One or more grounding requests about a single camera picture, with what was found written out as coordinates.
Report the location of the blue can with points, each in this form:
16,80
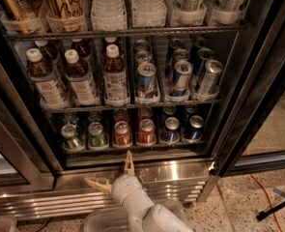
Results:
170,133
194,128

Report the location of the clear plastic bin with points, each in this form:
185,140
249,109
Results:
116,220

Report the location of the fridge glass door right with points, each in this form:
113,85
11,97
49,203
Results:
252,84

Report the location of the blue can front right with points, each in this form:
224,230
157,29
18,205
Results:
194,128

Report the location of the energy drink can lane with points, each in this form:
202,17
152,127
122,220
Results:
176,85
146,88

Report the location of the red can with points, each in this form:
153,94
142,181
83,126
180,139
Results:
146,132
122,134

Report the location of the energy drink can middle lane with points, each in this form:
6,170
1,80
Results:
176,85

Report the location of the green can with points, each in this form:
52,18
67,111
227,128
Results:
97,137
72,139

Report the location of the water bottle top left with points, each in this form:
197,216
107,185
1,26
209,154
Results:
109,15

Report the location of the water bottle top right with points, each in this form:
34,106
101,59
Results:
148,13

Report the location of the energy drink can left lane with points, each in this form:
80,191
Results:
146,88

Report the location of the red can front right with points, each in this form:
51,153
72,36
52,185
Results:
146,132

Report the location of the stainless steel fridge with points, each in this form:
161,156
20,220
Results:
38,178

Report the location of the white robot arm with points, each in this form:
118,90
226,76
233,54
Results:
157,219

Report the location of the tea bottle front left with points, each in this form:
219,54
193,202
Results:
47,80

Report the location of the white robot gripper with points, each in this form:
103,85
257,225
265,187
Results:
123,186

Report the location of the tea bottle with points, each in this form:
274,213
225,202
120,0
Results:
81,80
47,80
115,77

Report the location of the red can front left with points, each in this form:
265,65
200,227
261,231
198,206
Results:
122,134

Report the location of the water bottle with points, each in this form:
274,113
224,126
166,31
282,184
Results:
109,15
148,13

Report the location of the black stand leg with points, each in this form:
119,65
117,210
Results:
262,215

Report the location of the blue can front left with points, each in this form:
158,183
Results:
170,133

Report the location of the tea bottle front right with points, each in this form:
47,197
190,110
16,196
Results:
115,77

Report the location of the silver energy can right lane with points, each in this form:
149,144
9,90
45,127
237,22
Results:
204,87

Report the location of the tea bottle front middle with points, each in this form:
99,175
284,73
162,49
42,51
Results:
81,80

